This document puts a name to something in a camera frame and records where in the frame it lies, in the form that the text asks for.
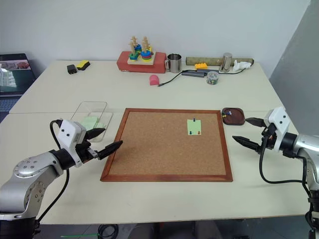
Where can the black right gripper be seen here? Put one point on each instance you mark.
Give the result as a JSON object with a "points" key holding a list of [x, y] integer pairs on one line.
{"points": [[270, 135]]}

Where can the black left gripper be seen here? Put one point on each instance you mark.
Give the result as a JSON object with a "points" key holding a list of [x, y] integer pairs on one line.
{"points": [[84, 151]]}

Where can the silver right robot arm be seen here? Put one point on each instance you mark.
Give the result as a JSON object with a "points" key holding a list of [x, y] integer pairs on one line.
{"points": [[305, 149]]}

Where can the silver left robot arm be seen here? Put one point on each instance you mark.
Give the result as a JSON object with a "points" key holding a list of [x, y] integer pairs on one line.
{"points": [[30, 171]]}

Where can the wood framed cork board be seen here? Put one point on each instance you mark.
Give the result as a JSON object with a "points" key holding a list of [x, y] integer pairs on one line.
{"points": [[159, 147]]}

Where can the light green paper note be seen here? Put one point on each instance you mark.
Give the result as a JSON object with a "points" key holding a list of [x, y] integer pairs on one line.
{"points": [[194, 127]]}

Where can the clear jar of pins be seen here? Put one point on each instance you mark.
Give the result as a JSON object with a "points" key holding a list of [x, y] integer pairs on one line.
{"points": [[212, 78]]}

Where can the brown wooden pin tray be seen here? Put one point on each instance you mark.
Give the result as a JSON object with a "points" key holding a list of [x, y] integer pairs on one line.
{"points": [[235, 119]]}

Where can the clear plastic box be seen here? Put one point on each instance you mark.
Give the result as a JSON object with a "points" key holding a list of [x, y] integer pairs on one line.
{"points": [[82, 112]]}

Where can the crumpled white tissue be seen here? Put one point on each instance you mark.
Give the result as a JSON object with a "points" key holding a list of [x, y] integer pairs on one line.
{"points": [[240, 65]]}

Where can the stainless steel tumbler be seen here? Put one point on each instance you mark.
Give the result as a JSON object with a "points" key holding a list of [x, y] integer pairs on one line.
{"points": [[225, 62]]}

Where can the black power adapter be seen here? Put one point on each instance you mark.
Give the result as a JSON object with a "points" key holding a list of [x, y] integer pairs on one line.
{"points": [[72, 69]]}

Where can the pink arched block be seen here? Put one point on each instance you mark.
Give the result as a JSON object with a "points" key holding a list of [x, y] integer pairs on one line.
{"points": [[154, 81]]}

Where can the yellow and black eraser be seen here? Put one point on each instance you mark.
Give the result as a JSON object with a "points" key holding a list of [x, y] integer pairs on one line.
{"points": [[83, 65]]}

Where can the red rectangular box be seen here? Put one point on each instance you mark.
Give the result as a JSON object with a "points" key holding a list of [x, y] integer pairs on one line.
{"points": [[123, 63]]}

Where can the olive rolled mat tube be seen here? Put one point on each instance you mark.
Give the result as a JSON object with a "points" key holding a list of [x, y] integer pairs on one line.
{"points": [[211, 60]]}

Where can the yellow toy brick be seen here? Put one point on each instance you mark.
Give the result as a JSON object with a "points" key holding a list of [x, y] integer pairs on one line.
{"points": [[201, 66]]}

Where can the grey usb hub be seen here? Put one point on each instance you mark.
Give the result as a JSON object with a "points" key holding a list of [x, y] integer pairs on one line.
{"points": [[192, 73]]}

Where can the grey partition panel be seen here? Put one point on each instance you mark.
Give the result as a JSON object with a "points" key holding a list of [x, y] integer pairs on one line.
{"points": [[299, 62]]}

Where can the stainless steel mug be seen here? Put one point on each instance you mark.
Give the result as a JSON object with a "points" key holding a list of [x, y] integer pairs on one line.
{"points": [[174, 63]]}

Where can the open laptop computer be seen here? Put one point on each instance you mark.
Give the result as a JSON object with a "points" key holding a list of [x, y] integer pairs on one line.
{"points": [[15, 74]]}

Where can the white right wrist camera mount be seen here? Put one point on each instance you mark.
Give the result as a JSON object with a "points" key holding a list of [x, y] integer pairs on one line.
{"points": [[279, 119]]}

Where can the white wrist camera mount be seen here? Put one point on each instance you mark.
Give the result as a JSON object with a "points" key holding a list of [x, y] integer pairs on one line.
{"points": [[68, 132], [279, 119]]}

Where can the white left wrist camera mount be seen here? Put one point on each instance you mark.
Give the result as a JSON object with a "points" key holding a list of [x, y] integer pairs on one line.
{"points": [[68, 132]]}

